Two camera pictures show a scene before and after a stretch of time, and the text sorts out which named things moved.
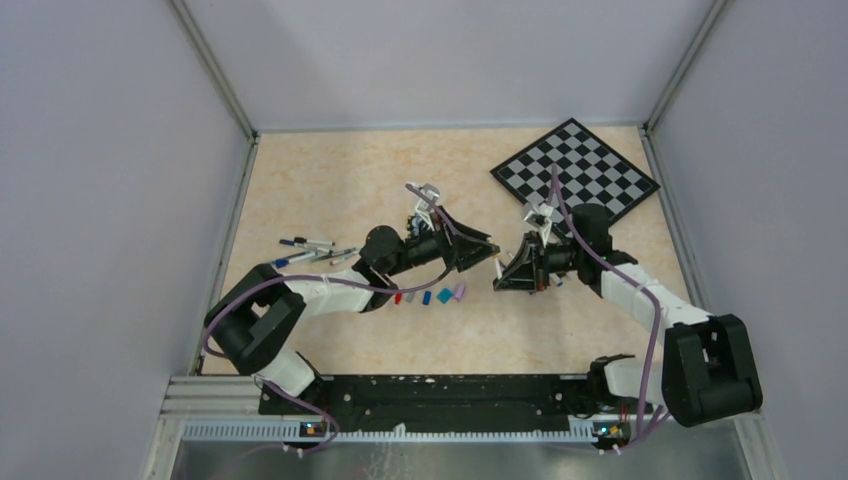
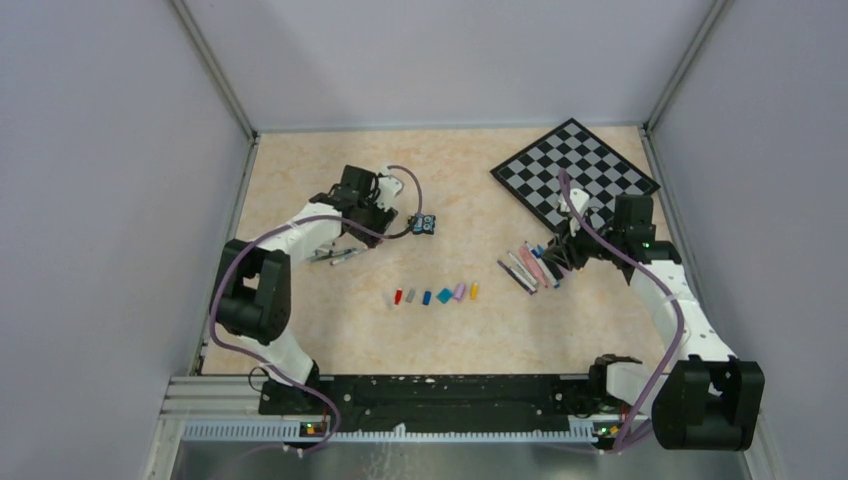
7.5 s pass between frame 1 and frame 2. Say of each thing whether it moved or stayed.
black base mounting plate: stayed
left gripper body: moved
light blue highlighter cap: stayed
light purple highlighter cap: stayed
